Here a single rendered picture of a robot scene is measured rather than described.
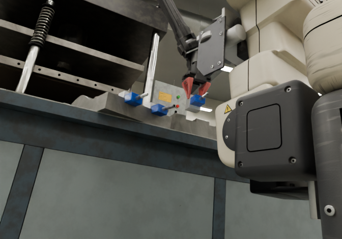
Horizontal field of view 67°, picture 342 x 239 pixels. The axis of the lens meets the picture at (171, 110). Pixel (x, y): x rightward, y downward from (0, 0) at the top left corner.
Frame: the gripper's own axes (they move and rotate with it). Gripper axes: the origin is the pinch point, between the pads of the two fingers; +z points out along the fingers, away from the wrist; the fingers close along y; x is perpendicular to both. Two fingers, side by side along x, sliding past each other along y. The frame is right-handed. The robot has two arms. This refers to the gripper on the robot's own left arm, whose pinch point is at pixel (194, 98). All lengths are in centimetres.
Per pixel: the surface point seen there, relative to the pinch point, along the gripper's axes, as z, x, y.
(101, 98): 11.1, 5.6, 34.1
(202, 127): 9.3, -4.7, -6.7
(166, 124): 12.9, 0.7, 10.5
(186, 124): 9.7, -4.2, 0.6
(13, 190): 40, 2, 51
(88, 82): -31, -83, 39
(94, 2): -86, -74, 48
